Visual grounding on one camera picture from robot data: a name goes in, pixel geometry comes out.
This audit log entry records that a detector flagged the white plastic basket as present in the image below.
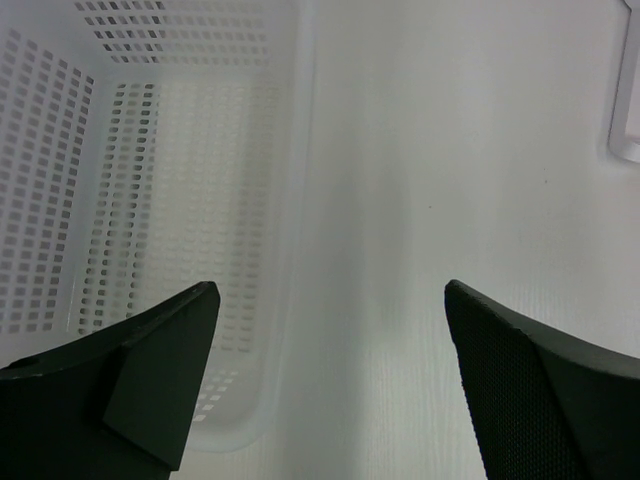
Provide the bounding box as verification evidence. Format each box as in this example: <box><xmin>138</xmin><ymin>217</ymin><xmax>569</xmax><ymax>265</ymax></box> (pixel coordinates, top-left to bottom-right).
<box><xmin>1</xmin><ymin>1</ymin><xmax>315</xmax><ymax>453</ymax></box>

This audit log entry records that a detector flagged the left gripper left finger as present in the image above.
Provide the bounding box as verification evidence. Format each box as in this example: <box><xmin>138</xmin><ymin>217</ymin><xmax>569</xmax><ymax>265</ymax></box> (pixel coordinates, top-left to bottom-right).
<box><xmin>1</xmin><ymin>282</ymin><xmax>220</xmax><ymax>479</ymax></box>

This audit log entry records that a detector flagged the metal clothes rack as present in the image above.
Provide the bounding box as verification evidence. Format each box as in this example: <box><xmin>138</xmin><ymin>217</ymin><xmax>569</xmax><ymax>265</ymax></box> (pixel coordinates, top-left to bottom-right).
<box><xmin>608</xmin><ymin>1</ymin><xmax>639</xmax><ymax>163</ymax></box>

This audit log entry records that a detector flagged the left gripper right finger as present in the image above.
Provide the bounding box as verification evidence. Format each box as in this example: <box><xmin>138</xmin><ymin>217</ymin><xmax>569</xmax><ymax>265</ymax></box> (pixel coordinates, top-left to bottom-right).
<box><xmin>444</xmin><ymin>280</ymin><xmax>639</xmax><ymax>479</ymax></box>

